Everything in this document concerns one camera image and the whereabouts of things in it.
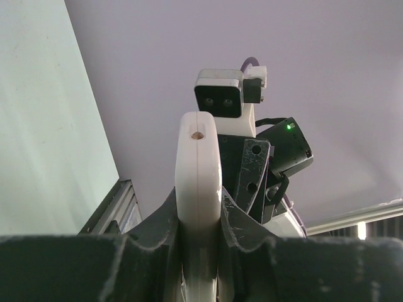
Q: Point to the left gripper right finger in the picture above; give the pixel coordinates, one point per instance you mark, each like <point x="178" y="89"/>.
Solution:
<point x="245" y="271"/>

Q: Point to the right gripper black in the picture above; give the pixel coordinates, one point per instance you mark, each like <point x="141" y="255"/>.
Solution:
<point x="245" y="169"/>

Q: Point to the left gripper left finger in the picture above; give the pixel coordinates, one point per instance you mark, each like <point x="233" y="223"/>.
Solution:
<point x="147" y="265"/>

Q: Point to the white remote control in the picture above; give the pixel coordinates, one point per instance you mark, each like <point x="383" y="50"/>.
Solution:
<point x="198" y="186"/>

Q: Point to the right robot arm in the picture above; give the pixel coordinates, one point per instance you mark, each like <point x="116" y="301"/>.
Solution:
<point x="292" y="154"/>

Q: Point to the right aluminium frame post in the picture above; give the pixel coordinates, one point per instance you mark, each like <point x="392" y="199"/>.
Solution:
<point x="118" y="213"/>

